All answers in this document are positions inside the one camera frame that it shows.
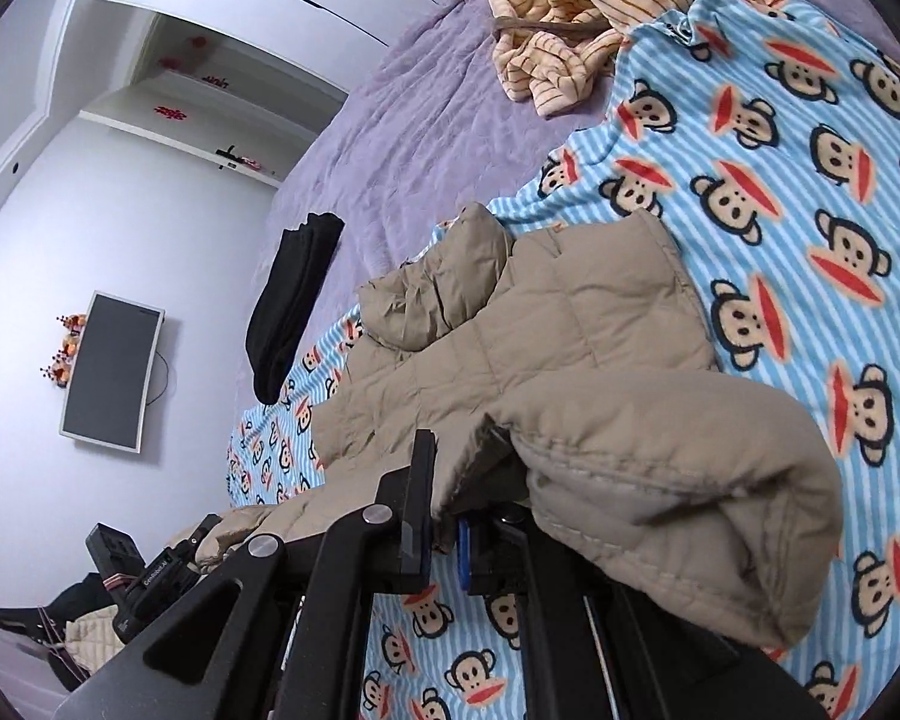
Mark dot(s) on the wall mounted flat television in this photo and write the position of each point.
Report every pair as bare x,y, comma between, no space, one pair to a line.
107,394

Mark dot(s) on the black garment on bed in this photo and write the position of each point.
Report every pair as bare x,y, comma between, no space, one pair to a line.
285,305

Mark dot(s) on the purple quilted bedspread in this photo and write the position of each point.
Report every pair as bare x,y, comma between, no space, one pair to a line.
431,132

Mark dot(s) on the beige puffer jacket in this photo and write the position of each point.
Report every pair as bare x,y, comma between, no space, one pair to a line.
572,370

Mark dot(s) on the white sleeved left forearm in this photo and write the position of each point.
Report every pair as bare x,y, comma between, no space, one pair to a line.
92,641

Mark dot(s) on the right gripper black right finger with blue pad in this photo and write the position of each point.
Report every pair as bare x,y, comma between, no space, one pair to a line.
493,552

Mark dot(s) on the orange decoration beside television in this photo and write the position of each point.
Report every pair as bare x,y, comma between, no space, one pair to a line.
60,369

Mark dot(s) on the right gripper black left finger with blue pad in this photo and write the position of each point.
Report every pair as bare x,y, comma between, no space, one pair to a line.
403,565

